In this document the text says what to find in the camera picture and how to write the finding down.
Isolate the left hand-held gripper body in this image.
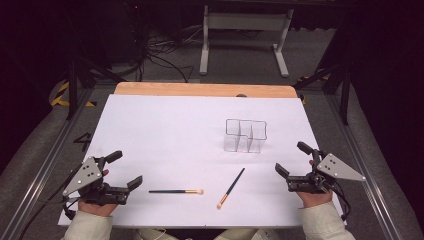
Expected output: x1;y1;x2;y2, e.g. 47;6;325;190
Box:
62;156;130;205

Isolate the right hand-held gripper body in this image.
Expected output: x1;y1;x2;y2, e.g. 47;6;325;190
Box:
286;149;367;195

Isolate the black makeup brush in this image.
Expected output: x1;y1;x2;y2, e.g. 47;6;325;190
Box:
148;188;205;196
216;167;246;210

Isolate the clear acrylic organizer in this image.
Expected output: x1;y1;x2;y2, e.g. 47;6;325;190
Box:
223;118;268;154

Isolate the person's left hand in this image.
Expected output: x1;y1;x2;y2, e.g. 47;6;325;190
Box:
77;169;118;218

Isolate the person's right hand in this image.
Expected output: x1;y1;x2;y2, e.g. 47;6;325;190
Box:
296;159;334;209

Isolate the white table sheet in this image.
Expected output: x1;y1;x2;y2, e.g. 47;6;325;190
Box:
58;94;344;229

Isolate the black tripod stand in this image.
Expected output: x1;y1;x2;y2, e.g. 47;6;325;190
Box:
293;63;352;126
64;56;127;121

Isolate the yellow black floor tape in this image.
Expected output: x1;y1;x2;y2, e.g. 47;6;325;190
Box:
49;81;98;108
297;73;332;84

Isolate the white metal stand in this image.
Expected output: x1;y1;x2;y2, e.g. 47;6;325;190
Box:
199;4;295;78

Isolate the aluminium floor rail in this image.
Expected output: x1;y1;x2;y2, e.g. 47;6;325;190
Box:
324;93;405;240
0;88;96;240

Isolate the right hand-held gripper cable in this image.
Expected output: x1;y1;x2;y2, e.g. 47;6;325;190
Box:
332;181;352;222

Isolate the hand-held gripper cable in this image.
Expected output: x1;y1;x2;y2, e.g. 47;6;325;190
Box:
18;163;84;240
332;181;352;222

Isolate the left hand-held gripper cable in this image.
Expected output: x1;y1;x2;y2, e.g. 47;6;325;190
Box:
18;163;84;240

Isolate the bundle of black floor cables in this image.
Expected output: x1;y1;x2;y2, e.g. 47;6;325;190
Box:
133;24;203;84

